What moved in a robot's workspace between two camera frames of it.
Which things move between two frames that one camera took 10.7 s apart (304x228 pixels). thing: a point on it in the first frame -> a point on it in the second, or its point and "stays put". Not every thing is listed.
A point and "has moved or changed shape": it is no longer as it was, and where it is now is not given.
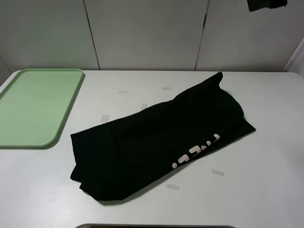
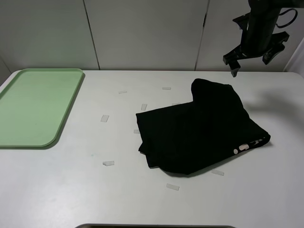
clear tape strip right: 217,172 stays put
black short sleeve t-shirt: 116,159 has moved or changed shape
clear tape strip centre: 143,106 stays put
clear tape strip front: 172,186 stays put
